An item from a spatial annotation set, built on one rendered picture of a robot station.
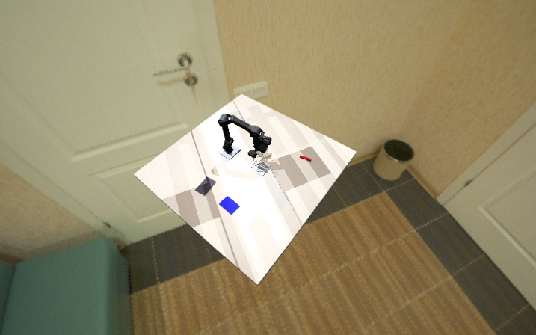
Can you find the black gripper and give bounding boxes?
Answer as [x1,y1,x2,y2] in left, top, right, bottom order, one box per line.
[247,142,262,158]

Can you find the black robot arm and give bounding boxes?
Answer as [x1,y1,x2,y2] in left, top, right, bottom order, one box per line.
[218,114,272,154]

